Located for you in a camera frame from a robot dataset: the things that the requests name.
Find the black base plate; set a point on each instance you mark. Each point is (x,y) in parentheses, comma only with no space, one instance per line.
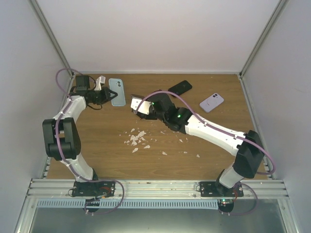
(96,190)
(215,189)

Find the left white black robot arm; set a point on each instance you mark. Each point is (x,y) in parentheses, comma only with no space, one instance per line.
(61,138)

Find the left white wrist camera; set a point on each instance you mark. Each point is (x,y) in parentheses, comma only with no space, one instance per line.
(100,81)

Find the white debris pieces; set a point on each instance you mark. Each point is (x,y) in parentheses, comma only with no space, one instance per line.
(154,141)

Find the light blue phone case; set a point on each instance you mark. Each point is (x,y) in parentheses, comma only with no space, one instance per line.
(116,85)

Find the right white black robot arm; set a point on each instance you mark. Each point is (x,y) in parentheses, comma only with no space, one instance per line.
(245,147)

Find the black cased phone rear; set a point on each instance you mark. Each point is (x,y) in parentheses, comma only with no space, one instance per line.
(180,88)

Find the grey slotted cable duct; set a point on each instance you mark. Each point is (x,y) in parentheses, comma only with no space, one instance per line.
(131,203)

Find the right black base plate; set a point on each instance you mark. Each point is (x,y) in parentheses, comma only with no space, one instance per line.
(215,189)

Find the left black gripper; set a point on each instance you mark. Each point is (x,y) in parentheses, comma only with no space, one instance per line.
(105,90)

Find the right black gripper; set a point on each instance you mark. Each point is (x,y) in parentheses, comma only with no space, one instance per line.
(147,118)

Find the aluminium front rail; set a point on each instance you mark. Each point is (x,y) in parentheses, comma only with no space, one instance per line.
(159,189)

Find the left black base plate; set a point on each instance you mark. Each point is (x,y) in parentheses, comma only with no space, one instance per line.
(96,190)

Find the lilac phone case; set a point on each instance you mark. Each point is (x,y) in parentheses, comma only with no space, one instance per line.
(211,102)

